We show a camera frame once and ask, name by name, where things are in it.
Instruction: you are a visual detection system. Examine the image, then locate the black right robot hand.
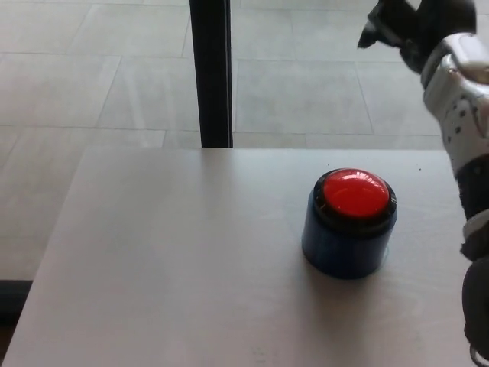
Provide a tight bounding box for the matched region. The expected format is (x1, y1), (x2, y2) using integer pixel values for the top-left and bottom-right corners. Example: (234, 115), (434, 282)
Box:
(357, 0), (480, 73)

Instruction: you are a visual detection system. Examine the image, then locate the red dome push button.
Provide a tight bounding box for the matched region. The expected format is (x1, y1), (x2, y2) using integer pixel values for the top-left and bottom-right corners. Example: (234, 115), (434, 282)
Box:
(301, 167), (398, 281)

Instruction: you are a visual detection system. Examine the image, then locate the black floor base bar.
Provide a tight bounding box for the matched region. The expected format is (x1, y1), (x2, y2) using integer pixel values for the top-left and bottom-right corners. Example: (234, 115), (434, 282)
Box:
(0, 280), (34, 326)

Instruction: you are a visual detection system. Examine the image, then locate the black vertical metal post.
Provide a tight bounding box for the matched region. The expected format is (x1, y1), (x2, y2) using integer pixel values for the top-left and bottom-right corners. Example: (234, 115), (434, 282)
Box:
(189, 0), (235, 149)

